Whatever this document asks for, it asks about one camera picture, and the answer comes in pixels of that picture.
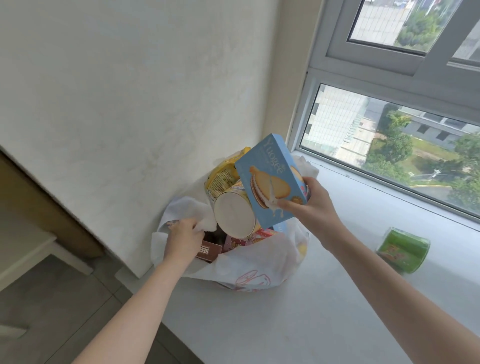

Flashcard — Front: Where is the person's right hand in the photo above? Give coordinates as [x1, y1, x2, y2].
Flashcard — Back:
[276, 176, 346, 251]

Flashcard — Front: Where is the person's left hand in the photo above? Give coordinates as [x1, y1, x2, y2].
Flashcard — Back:
[163, 218, 205, 270]

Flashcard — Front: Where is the white plastic shopping bag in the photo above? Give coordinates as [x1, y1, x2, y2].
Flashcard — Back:
[151, 152, 320, 293]

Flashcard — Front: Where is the person's right forearm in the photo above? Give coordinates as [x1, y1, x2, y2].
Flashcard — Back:
[325, 224, 480, 364]

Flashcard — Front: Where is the green plastic-wrapped roll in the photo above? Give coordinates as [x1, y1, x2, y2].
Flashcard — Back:
[376, 227, 431, 274]

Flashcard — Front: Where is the brown snack box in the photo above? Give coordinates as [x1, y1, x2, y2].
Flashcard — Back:
[195, 241, 223, 262]

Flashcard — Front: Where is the pink snack packet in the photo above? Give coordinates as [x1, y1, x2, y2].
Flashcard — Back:
[223, 229, 279, 254]

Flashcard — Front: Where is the round canister with white lid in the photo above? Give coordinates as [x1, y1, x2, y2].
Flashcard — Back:
[213, 180, 262, 239]

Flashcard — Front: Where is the yellow snack packet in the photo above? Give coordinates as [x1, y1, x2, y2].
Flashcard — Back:
[204, 147, 251, 205]

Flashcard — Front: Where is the blue sandwich biscuit box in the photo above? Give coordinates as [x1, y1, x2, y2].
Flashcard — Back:
[234, 133, 309, 230]

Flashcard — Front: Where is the wooden cabinet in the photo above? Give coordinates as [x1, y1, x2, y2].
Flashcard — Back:
[0, 148, 105, 263]

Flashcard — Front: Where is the person's left forearm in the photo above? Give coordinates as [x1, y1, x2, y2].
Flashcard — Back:
[72, 257, 193, 364]

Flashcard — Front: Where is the white window frame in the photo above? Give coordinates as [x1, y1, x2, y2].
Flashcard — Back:
[286, 0, 480, 226]

